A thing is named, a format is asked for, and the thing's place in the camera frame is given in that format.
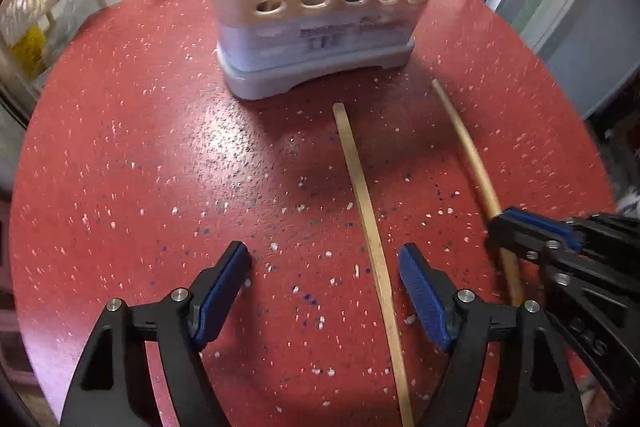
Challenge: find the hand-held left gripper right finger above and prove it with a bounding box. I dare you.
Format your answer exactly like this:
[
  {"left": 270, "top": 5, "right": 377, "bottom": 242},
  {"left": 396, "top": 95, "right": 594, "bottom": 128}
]
[{"left": 398, "top": 243, "right": 587, "bottom": 427}]

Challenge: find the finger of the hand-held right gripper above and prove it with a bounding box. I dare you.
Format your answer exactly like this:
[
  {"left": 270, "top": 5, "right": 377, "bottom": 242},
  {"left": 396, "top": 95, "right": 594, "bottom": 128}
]
[
  {"left": 486, "top": 218, "right": 640, "bottom": 414},
  {"left": 501, "top": 206, "right": 640, "bottom": 259}
]

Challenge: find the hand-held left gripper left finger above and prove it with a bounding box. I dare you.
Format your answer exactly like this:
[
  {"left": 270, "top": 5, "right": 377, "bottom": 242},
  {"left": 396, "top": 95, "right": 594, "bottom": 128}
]
[{"left": 60, "top": 241, "right": 252, "bottom": 427}]

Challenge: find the wooden chopstick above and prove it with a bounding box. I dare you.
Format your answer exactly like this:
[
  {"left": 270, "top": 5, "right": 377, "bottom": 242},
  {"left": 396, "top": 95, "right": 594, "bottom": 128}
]
[
  {"left": 431, "top": 79, "right": 525, "bottom": 306},
  {"left": 332, "top": 103, "right": 416, "bottom": 427}
]

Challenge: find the white holder with holes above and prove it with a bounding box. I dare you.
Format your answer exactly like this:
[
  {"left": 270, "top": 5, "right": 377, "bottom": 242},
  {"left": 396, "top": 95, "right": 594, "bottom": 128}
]
[{"left": 192, "top": 0, "right": 462, "bottom": 102}]

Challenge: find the yellow bag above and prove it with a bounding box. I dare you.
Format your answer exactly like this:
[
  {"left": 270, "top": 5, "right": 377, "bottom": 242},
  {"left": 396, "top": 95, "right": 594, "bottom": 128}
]
[{"left": 10, "top": 24, "right": 52, "bottom": 78}]

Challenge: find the grey door frame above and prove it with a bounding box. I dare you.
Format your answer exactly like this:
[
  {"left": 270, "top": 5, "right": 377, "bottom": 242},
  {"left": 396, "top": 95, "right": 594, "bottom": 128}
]
[{"left": 472, "top": 0, "right": 640, "bottom": 120}]

